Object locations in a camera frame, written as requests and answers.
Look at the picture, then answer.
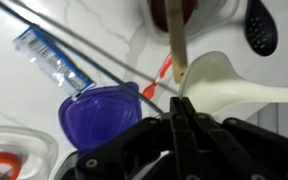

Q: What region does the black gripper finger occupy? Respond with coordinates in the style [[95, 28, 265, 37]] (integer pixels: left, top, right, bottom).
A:
[[170, 97, 202, 180]]

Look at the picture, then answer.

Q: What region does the clear bowl with red item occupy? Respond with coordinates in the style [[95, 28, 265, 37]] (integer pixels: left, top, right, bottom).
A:
[[0, 126, 58, 180]]

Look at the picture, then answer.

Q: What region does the red small utensil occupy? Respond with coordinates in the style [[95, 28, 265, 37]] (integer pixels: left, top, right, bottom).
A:
[[142, 55, 172, 100]]

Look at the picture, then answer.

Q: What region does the wooden spatula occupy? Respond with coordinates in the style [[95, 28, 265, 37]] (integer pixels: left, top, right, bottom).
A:
[[165, 0, 187, 84]]

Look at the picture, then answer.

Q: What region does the black slotted spoon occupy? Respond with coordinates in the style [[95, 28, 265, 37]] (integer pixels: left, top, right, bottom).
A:
[[245, 0, 278, 56]]

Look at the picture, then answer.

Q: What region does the blue toothbrush package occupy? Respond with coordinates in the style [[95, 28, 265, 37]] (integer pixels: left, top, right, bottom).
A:
[[14, 27, 96, 100]]

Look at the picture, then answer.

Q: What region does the black power cable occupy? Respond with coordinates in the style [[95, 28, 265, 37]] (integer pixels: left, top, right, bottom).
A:
[[0, 0, 167, 116]]

